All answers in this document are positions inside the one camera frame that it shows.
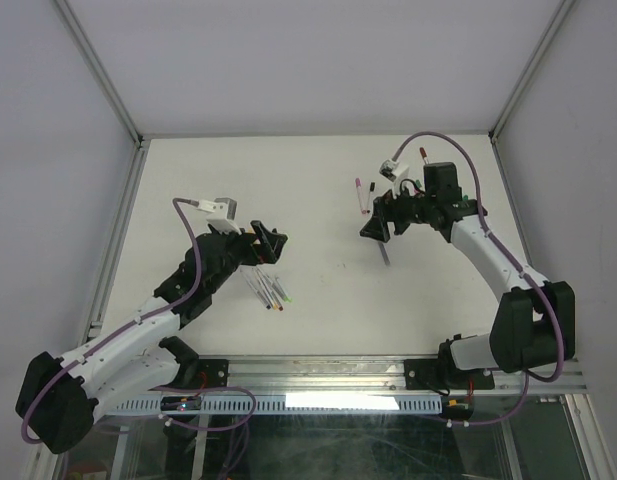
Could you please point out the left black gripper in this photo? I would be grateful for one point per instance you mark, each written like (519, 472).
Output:
(270, 250)

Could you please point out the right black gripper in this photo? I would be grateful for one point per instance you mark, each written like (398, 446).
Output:
(385, 209)

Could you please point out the yellow marker pen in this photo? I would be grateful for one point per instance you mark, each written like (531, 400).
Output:
(266, 290)

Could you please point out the light green cap marker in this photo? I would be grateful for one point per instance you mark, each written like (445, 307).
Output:
(282, 287)

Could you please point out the grey pen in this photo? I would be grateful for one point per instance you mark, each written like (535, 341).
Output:
(384, 254)

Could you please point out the brown cap marker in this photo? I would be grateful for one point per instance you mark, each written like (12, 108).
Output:
(275, 297)

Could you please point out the purple cap marker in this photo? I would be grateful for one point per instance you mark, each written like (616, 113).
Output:
(360, 197)

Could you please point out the blue marker pen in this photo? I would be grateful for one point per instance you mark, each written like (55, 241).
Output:
(256, 290)

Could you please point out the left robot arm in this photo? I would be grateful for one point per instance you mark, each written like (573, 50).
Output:
(63, 397)

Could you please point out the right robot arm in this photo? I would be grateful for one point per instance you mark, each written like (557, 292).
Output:
(535, 320)

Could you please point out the small black cap marker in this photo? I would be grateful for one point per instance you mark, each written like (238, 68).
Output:
(369, 198)

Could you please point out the controller board with LEDs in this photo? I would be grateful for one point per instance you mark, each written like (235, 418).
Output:
(181, 403)

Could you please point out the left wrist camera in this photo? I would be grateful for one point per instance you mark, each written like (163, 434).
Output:
(220, 214)

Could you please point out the aluminium front rail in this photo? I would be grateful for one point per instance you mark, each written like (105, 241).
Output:
(341, 373)

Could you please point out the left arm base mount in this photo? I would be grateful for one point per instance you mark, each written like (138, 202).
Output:
(194, 372)

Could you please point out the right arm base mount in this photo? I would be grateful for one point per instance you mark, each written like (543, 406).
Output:
(440, 374)

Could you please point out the slotted cable duct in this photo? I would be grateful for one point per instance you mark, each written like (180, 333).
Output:
(294, 403)

